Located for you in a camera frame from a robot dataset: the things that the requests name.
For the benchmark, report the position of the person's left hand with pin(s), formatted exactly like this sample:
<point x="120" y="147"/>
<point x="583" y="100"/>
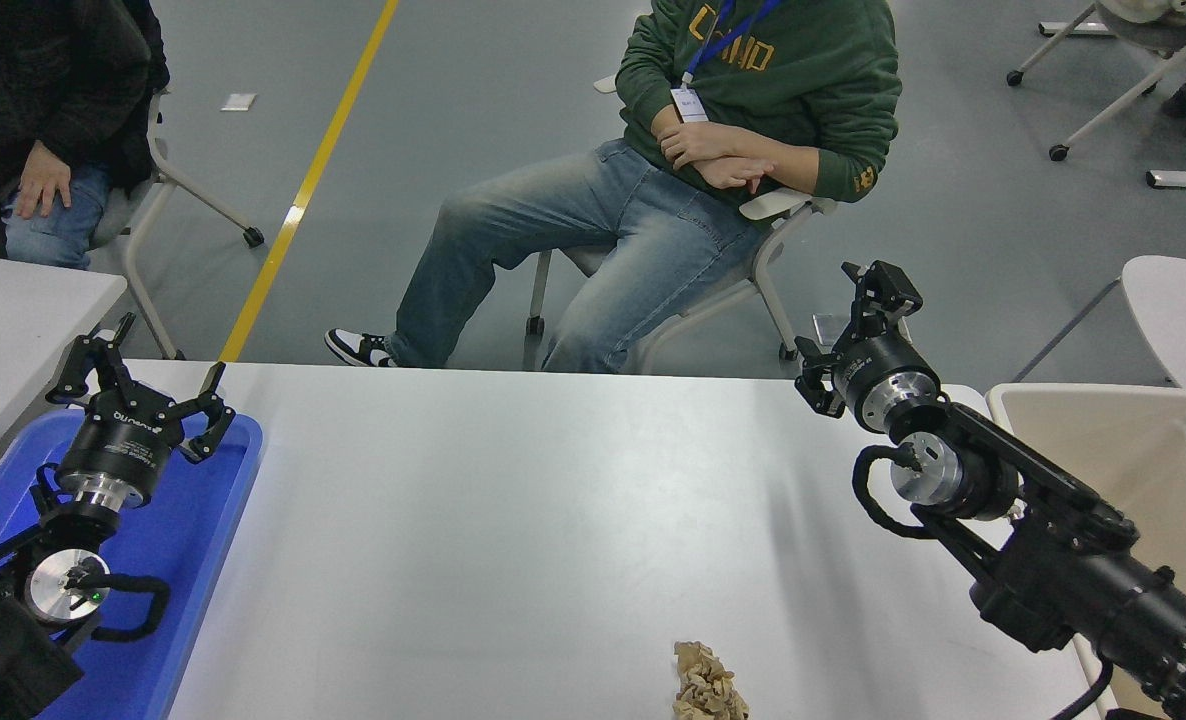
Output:
<point x="43" y="180"/>
<point x="701" y="143"/>

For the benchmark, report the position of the person's right hand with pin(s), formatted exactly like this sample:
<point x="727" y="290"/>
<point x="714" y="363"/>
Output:
<point x="735" y="174"/>

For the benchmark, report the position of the white-frame wheeled chair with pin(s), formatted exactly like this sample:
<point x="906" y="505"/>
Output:
<point x="1143" y="30"/>

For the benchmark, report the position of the person's right forearm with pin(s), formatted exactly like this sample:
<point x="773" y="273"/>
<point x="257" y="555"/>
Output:
<point x="671" y="130"/>

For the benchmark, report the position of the crumpled tan paper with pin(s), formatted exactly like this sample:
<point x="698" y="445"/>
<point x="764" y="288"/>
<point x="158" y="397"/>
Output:
<point x="703" y="685"/>

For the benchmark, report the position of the grey padded office chair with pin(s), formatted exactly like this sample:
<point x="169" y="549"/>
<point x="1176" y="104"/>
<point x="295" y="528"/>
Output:
<point x="783" y="203"/>

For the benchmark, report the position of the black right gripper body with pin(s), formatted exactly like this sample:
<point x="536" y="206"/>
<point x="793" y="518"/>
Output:
<point x="878" y="368"/>

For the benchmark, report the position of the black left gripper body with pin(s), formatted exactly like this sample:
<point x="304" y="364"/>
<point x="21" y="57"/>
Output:
<point x="118" y="445"/>

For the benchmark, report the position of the white side table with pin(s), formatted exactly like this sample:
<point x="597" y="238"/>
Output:
<point x="1183" y="300"/>

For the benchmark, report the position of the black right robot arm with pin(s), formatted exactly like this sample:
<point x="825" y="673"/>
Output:
<point x="1073" y="560"/>

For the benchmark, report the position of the blue plastic tray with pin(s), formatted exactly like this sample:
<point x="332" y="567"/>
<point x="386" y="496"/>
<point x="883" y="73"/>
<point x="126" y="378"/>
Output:
<point x="183" y="560"/>

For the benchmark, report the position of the small white table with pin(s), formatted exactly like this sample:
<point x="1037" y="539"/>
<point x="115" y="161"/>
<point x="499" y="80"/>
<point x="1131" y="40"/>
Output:
<point x="13" y="320"/>

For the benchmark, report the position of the large pale bin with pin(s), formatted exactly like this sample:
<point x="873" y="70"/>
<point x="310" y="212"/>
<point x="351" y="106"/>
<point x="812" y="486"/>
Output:
<point x="1153" y="450"/>

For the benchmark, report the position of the grey seat white-frame chair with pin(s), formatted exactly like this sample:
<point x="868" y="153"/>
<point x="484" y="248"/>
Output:
<point x="113" y="215"/>

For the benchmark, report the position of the person's left forearm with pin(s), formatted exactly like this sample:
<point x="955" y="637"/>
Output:
<point x="778" y="158"/>

